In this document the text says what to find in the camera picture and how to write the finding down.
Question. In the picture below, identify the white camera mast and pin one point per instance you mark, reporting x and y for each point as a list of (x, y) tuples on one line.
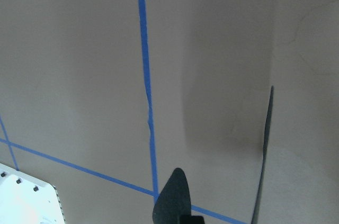
[(26, 199)]

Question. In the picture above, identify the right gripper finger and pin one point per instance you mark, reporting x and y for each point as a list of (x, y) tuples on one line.
[(173, 205)]

